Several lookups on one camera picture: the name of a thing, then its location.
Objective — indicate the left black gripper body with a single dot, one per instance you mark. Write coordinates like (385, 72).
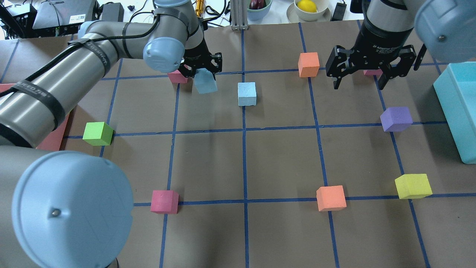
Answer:
(195, 47)

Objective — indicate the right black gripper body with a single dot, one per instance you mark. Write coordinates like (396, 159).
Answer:
(377, 39)

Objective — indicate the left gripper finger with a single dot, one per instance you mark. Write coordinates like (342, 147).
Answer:
(188, 71)
(217, 64)

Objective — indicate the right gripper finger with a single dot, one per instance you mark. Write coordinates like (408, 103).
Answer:
(407, 57)
(340, 64)

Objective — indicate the light blue block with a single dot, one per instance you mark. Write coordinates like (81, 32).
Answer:
(247, 94)
(204, 81)

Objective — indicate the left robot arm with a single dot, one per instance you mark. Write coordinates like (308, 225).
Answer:
(68, 209)

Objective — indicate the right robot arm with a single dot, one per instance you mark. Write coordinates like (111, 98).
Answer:
(446, 27)

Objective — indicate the red block right far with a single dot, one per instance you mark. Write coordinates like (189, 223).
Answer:
(177, 77)

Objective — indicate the red block left far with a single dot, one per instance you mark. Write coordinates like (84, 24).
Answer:
(376, 72)

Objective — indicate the orange block right far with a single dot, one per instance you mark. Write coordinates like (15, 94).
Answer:
(308, 64)

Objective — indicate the black power adapter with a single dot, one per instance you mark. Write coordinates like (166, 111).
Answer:
(339, 11)

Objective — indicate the cyan plastic bin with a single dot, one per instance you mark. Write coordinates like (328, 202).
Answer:
(456, 91)

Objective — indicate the purple block right side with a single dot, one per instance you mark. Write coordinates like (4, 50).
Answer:
(396, 119)

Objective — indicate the beige bowl with lemon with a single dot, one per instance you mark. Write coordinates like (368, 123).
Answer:
(308, 11)

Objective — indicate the green bowl with fruit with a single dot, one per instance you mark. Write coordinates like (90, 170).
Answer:
(258, 9)

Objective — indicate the green block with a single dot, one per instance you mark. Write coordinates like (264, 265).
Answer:
(98, 134)

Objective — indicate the yellow block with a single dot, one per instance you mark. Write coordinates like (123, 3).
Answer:
(413, 186)

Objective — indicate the red block near base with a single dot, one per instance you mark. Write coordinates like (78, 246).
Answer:
(164, 202)

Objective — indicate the orange block near base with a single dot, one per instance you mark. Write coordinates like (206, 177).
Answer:
(331, 198)

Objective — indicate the pink plastic bin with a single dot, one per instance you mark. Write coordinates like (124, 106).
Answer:
(54, 140)

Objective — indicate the aluminium frame post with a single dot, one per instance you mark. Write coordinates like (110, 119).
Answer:
(239, 16)

